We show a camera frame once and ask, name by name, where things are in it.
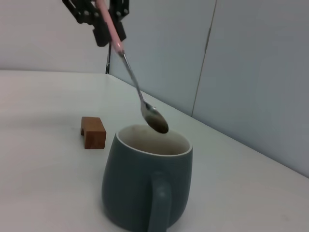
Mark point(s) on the dark brown wooden arch block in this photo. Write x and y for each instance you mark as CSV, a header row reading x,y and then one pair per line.
x,y
95,140

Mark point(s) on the dark grey ceramic cup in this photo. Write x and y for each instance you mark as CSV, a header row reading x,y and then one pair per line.
x,y
135,183

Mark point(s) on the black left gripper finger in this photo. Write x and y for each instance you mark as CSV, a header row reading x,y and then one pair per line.
x,y
120,31
100,33

